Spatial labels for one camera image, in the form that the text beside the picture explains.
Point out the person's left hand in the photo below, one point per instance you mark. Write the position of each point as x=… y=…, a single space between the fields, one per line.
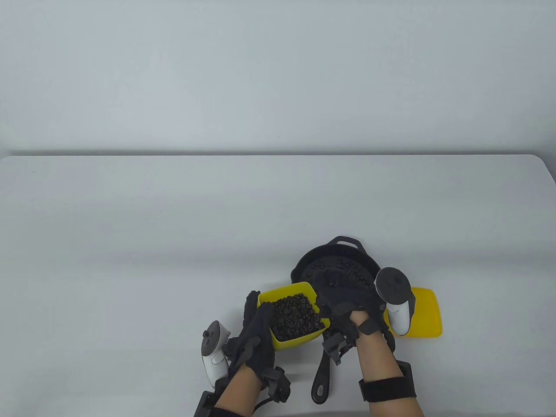
x=258 y=343

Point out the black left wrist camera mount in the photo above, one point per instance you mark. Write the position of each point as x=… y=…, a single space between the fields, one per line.
x=278 y=384

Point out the heap of coffee beans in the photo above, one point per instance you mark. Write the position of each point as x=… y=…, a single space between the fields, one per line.
x=297 y=317

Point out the white right hand controller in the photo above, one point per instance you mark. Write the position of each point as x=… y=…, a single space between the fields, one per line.
x=395 y=286

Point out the person's left forearm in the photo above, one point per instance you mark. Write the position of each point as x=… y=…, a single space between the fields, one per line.
x=239 y=391

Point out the black left forearm box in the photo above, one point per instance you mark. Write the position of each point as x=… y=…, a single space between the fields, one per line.
x=204 y=404

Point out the yellow container lid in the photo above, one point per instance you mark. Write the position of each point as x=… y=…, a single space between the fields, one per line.
x=428 y=312

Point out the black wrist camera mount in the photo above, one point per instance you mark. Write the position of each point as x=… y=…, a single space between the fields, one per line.
x=336 y=347
x=278 y=384

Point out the black cast iron frying pan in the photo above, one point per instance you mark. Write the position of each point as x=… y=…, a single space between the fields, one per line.
x=323 y=378

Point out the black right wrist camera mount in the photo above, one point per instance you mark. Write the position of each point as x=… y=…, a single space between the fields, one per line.
x=336 y=347

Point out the black right forearm band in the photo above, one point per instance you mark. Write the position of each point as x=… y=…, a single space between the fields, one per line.
x=386 y=388

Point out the person's right forearm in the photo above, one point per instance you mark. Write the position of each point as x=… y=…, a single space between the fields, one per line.
x=378 y=360

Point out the yellow plastic container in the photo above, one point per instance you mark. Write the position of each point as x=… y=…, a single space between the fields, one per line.
x=286 y=291

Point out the person's right hand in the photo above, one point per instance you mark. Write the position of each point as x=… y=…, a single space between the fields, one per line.
x=347 y=299

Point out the white hand controller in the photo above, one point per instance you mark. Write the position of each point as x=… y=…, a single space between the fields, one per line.
x=213 y=356
x=395 y=286

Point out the white left hand controller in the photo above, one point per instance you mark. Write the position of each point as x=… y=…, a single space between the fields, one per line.
x=213 y=356

